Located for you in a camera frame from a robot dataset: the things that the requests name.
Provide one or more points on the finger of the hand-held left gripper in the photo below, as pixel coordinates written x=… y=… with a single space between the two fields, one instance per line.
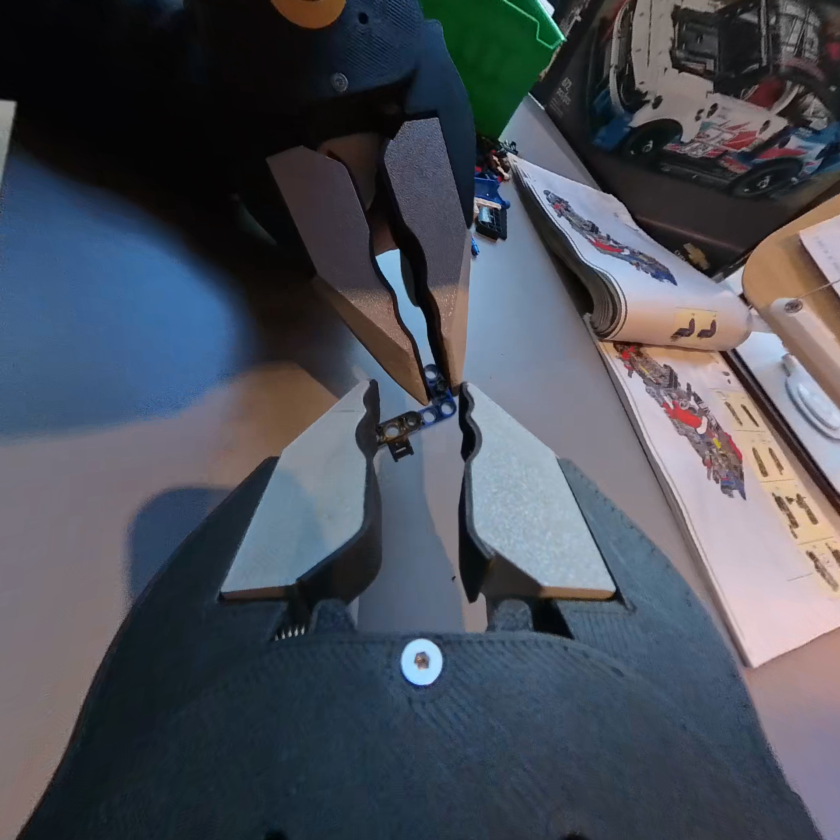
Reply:
x=334 y=236
x=426 y=197

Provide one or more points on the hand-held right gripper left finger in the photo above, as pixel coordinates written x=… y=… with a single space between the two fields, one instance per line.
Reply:
x=308 y=518

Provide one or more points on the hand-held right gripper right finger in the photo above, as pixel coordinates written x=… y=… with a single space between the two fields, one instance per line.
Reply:
x=531 y=525

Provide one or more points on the blue L-shaped toy beam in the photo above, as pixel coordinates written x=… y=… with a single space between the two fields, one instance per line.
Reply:
x=441 y=412

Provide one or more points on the pile of loose toy pieces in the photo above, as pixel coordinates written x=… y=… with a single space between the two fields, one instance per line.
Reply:
x=492 y=203

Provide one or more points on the green plastic bin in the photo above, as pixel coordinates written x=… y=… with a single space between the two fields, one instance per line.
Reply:
x=492 y=52

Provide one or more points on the open building instruction booklet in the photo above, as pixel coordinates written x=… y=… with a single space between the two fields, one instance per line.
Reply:
x=722 y=525

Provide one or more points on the toy car set box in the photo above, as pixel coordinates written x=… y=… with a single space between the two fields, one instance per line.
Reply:
x=689 y=98

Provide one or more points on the white stand base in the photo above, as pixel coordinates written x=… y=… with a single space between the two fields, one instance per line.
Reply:
x=807 y=400

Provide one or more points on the wooden document stand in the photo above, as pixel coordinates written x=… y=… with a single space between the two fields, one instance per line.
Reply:
x=768 y=262

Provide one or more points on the printed instruction sheet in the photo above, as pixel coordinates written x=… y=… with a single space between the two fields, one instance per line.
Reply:
x=823 y=256

